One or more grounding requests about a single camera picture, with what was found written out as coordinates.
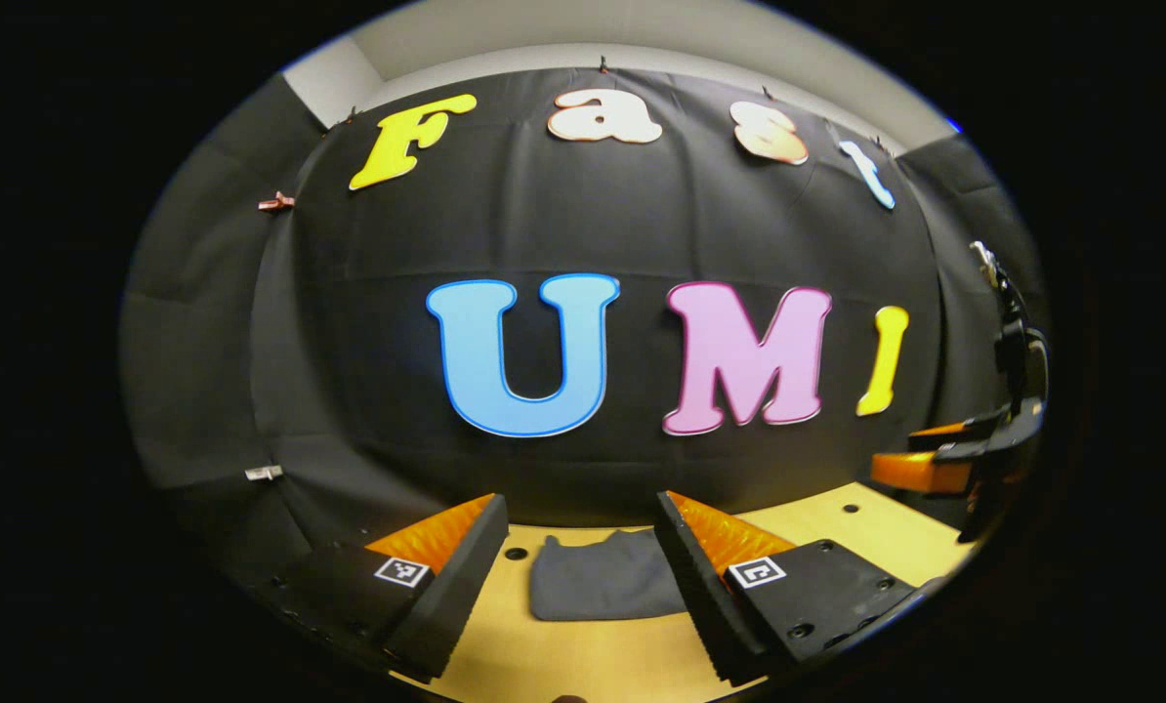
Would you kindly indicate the pink cloth clip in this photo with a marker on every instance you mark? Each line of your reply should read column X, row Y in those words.
column 275, row 203

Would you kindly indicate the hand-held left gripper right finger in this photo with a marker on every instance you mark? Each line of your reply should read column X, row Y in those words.
column 705, row 596

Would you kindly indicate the dark grey shirt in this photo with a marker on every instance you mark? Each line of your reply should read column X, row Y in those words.
column 603, row 581

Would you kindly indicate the black backdrop cloth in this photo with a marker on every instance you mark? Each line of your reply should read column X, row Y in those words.
column 642, row 225

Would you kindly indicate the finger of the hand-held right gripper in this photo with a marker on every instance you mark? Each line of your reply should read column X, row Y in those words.
column 920, row 472
column 974, row 430

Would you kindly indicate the white cloth clip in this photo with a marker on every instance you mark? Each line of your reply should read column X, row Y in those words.
column 264, row 473

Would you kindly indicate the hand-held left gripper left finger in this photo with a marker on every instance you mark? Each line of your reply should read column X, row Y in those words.
column 451, row 596

